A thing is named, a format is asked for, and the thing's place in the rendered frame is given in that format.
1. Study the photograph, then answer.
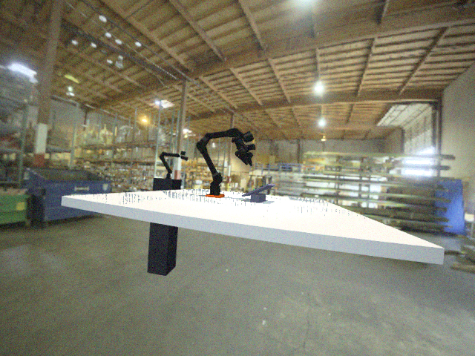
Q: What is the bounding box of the pale lavender switch panel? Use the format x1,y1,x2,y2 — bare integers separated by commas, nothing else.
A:
241,184,275,202

